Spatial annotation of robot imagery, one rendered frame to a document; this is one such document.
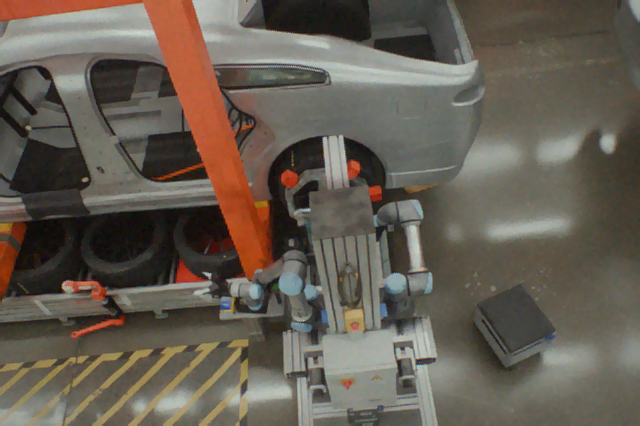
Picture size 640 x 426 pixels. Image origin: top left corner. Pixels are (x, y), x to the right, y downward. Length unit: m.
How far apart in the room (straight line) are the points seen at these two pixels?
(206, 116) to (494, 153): 3.15
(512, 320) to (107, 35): 3.04
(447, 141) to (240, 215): 1.39
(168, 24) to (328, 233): 1.09
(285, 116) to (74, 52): 1.27
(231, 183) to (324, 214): 1.00
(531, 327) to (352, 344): 1.51
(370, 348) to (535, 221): 2.44
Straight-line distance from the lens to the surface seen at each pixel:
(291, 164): 3.84
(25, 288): 4.86
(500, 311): 4.08
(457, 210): 4.96
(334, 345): 2.93
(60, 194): 4.44
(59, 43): 3.82
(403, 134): 3.74
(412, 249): 3.34
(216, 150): 3.06
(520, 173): 5.30
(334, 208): 2.36
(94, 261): 4.58
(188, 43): 2.66
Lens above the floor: 3.85
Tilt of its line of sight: 51 degrees down
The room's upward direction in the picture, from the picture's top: 10 degrees counter-clockwise
